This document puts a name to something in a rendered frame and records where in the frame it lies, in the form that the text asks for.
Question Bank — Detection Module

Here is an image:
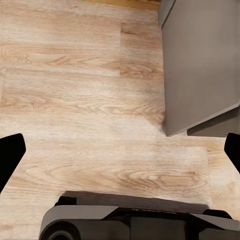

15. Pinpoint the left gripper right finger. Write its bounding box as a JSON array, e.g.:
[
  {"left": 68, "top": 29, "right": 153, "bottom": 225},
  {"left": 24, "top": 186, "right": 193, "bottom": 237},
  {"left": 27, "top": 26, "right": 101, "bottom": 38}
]
[{"left": 224, "top": 133, "right": 240, "bottom": 173}]

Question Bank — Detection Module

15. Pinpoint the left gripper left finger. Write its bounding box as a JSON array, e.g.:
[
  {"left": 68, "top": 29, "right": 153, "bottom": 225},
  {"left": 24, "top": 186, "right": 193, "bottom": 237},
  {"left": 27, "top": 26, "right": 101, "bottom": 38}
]
[{"left": 0, "top": 133, "right": 26, "bottom": 193}]

